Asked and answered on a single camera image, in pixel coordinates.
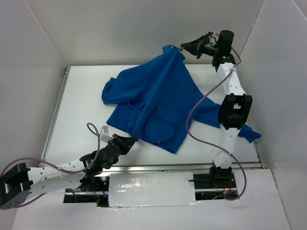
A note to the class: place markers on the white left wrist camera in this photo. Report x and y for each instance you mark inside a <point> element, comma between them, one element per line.
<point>104,134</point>

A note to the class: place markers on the white foil-taped front panel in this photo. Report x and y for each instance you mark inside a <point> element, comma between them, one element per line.
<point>163,189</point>

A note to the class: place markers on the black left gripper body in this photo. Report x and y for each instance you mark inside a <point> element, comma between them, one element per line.
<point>117,144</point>

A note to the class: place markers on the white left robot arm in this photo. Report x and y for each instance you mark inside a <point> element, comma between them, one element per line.
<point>21,182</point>

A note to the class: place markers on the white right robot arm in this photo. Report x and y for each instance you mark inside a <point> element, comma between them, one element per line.
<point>221,169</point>

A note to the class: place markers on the aluminium front rail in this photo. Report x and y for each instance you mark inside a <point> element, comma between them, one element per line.
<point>158,168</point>

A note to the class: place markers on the blue zip-up fleece jacket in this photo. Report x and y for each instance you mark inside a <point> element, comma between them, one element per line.
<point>158,100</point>

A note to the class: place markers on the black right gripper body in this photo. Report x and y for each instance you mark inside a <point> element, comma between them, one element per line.
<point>199,46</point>

